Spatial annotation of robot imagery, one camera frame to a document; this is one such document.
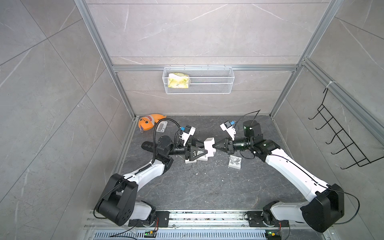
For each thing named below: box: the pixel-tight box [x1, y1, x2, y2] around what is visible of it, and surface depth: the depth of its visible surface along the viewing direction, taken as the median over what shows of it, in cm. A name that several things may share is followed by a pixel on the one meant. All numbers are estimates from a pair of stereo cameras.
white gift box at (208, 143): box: [197, 137, 217, 162], surface depth 66 cm
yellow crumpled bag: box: [168, 72, 190, 89], surface depth 87 cm
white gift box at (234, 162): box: [228, 155, 242, 170], surface depth 93 cm
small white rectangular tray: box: [156, 120, 168, 133], surface depth 113 cm
